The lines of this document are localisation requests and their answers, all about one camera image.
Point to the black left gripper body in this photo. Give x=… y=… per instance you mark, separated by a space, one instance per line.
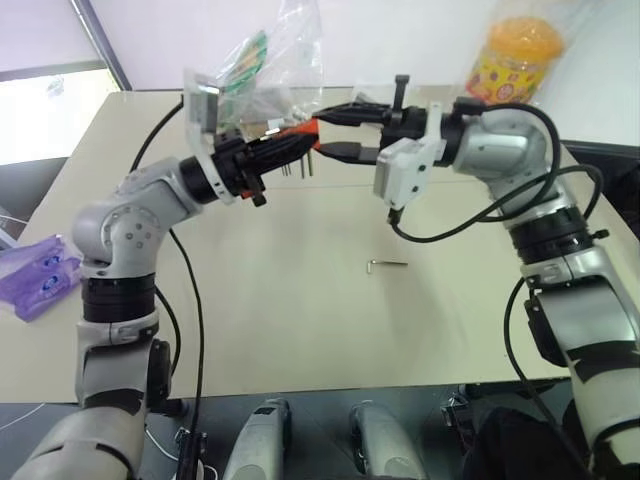
x=236 y=161

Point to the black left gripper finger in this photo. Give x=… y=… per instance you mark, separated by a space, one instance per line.
x=280 y=142
x=282 y=161

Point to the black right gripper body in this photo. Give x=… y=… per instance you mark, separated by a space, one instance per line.
x=407 y=122

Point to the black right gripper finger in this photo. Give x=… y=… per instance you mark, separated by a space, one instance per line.
x=345 y=151
x=350 y=115

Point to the orange black hex key holder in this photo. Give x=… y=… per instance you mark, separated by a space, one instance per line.
x=305 y=128

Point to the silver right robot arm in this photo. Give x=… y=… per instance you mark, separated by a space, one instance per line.
x=500 y=145

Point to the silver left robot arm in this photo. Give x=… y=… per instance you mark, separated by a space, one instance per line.
x=125 y=225

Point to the small L-shaped steel hex key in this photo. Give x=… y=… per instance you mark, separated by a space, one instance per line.
x=387 y=264

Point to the clear plastic bag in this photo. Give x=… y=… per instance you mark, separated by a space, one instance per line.
x=295 y=55

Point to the green printed card packet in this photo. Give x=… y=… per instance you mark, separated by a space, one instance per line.
x=250 y=55

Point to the yellow wrapped snack jar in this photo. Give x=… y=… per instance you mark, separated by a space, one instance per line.
x=515 y=60

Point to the purple plastic packet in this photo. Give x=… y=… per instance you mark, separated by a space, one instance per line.
x=35 y=280

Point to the silver robot leg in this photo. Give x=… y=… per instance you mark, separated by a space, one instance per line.
x=382 y=442
x=260 y=440

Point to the black clamp device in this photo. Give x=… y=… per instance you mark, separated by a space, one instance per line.
x=191 y=452

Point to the dark rounded shape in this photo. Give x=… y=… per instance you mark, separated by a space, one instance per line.
x=510 y=445

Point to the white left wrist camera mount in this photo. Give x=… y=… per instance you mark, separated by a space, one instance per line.
x=198 y=134

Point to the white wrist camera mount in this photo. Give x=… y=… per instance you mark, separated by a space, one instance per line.
x=405 y=170
x=198 y=134

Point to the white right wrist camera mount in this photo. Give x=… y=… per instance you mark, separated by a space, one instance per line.
x=405 y=170

